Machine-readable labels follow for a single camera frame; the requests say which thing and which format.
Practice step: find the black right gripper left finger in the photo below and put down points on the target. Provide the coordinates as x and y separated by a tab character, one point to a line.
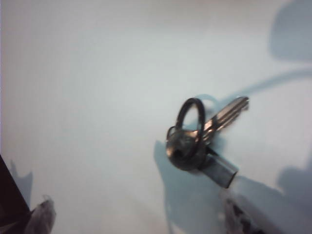
36	217

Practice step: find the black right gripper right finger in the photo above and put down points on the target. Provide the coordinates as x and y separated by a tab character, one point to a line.
240	219

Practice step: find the bunch of silver keys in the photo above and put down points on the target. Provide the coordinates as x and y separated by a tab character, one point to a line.
185	146

